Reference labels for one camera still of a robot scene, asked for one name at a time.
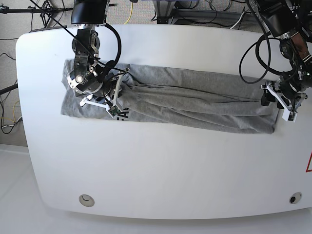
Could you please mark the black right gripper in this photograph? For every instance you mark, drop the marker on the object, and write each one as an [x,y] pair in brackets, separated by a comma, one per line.
[99,86]

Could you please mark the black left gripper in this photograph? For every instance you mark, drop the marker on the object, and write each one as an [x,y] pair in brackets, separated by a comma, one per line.
[290,91]

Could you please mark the grey T-shirt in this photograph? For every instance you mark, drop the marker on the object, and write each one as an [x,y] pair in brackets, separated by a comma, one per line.
[198,99]

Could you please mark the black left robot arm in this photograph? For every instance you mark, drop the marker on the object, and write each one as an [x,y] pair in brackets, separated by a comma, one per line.
[277,21]

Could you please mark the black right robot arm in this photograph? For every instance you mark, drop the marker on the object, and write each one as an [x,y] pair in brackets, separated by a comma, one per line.
[87,14]

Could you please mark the red tape rectangle marking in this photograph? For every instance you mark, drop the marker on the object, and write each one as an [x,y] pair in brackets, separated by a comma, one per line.
[309,166]

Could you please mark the black tripod stand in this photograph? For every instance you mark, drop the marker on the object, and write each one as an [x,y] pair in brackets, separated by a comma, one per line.
[46,6]

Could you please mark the grey metal table base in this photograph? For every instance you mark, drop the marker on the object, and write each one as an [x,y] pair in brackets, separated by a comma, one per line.
[171,11]

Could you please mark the right silver table grommet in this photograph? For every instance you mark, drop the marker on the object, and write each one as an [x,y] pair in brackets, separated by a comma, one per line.
[295,198]

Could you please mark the silver table grommet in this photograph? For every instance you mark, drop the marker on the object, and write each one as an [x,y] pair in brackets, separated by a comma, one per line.
[295,198]
[86,200]

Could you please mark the left silver table grommet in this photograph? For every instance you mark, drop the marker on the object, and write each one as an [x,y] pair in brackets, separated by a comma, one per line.
[86,200]

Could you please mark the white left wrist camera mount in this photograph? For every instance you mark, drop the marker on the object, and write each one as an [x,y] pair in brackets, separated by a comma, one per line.
[290,112]

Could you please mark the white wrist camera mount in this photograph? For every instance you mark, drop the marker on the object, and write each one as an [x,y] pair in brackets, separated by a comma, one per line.
[111,105]
[290,112]

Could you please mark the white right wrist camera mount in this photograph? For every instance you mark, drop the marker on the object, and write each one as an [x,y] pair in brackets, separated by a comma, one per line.
[111,105]

